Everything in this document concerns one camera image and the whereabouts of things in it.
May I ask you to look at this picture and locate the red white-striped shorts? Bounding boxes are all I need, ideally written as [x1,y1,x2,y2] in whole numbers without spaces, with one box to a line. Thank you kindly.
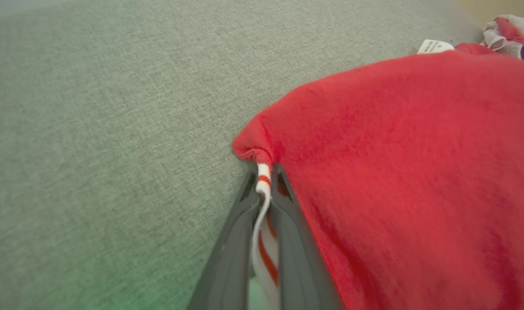
[481,14,524,66]

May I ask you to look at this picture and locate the red white basketball jersey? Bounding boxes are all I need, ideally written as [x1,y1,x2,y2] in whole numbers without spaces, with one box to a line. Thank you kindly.
[232,39,524,310]

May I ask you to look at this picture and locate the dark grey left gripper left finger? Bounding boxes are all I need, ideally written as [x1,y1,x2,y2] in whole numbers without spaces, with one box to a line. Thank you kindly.
[188,166,262,310]

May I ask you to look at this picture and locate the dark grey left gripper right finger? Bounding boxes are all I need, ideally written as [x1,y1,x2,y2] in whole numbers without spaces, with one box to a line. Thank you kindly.
[271,164,344,310]

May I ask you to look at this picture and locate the grey fabric sofa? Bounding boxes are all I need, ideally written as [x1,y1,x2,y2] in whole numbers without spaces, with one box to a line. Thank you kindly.
[0,0,486,310]

